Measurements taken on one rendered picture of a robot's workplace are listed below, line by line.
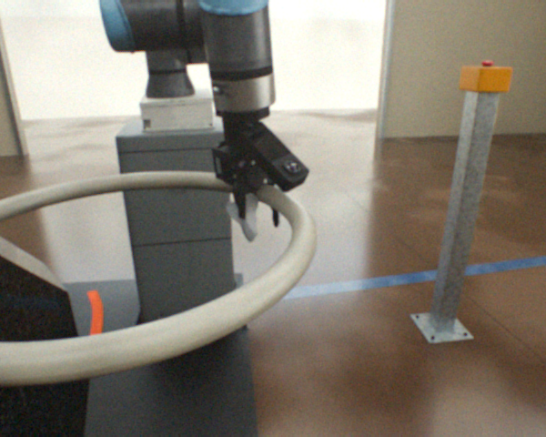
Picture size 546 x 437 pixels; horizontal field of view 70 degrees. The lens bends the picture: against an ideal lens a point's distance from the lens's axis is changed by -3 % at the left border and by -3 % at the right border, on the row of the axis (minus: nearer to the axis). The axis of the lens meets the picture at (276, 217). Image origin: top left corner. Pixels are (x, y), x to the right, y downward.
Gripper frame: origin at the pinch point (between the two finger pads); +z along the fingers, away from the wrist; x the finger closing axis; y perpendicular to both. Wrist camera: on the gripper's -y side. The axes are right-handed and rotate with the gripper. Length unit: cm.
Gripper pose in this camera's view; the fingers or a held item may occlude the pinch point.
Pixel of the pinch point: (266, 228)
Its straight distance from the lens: 66.6
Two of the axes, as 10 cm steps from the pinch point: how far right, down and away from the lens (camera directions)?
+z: 0.7, 8.6, 5.0
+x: -7.1, 4.0, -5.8
